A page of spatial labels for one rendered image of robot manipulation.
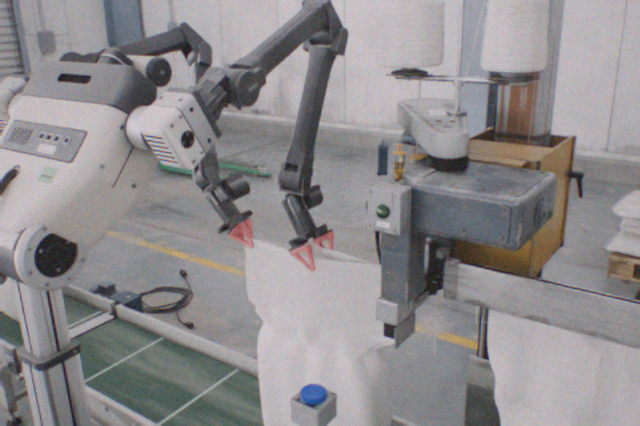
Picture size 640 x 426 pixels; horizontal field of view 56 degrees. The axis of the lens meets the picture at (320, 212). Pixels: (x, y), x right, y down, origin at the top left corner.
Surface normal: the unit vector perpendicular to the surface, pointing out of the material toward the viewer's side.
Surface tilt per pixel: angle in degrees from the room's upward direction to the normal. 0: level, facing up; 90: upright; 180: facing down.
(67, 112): 50
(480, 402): 90
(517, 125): 90
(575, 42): 90
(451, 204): 90
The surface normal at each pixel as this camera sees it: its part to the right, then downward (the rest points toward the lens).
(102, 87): -0.46, -0.40
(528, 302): -0.58, 0.28
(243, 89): 0.83, 0.21
